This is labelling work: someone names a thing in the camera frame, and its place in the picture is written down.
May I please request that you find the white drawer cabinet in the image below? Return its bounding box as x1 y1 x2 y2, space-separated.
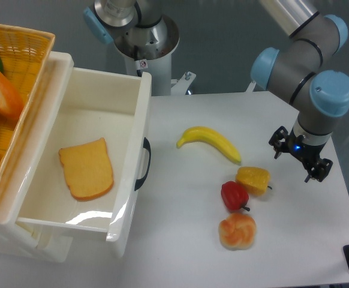
0 52 74 262

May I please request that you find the black top drawer handle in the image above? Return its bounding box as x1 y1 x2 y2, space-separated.
134 137 152 191

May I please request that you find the yellow wicker basket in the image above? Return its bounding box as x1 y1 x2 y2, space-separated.
0 24 55 182

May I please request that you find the toast bread slice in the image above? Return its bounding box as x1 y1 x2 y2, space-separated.
58 138 114 201

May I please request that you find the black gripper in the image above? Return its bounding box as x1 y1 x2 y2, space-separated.
269 126 333 182

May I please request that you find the knotted bread roll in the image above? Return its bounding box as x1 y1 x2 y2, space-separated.
218 213 257 250

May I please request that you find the yellow banana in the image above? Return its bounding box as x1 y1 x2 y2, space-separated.
176 126 242 165

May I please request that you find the yellow bell pepper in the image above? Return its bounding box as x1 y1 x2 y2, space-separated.
235 166 271 196

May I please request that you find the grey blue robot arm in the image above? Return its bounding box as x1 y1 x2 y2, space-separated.
83 1 349 181

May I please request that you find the red bell pepper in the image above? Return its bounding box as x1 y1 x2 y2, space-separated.
221 181 250 211

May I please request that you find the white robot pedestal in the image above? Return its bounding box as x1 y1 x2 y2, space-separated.
115 15 196 96

